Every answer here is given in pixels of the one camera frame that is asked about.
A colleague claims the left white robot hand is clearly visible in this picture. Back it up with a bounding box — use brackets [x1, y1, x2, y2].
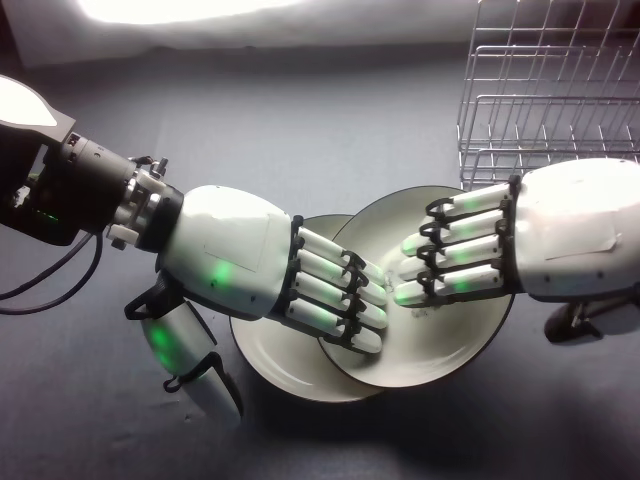
[123, 183, 390, 432]

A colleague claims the white plate with black rim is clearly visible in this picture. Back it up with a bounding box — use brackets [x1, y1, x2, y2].
[317, 185, 517, 389]
[228, 213, 389, 404]

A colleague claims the grey table cloth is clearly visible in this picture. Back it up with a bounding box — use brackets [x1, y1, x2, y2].
[0, 42, 640, 480]

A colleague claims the metal wire dish rack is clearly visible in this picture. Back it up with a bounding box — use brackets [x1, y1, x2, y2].
[455, 0, 640, 194]

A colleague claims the black cable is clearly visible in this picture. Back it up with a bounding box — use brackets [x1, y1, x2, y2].
[0, 232, 106, 316]

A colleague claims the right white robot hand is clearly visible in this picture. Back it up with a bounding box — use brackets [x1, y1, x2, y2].
[393, 157, 640, 345]

